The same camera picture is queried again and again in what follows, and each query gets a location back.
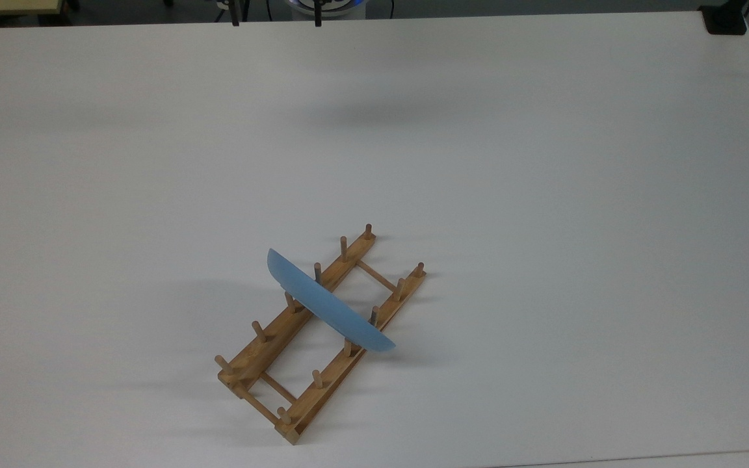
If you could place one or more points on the black clamp mount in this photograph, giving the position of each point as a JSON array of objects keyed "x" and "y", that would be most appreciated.
[{"x": 724, "y": 19}]

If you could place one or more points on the blue round plate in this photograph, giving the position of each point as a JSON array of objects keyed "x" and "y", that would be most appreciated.
[{"x": 329, "y": 305}]

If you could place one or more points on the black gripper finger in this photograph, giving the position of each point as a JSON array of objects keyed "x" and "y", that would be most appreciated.
[
  {"x": 235, "y": 14},
  {"x": 318, "y": 15}
]

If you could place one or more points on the wooden peg plate rack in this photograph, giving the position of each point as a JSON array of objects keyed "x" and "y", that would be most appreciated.
[{"x": 264, "y": 351}]

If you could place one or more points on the tan wooden side table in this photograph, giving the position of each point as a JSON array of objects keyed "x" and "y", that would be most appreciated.
[{"x": 4, "y": 6}]

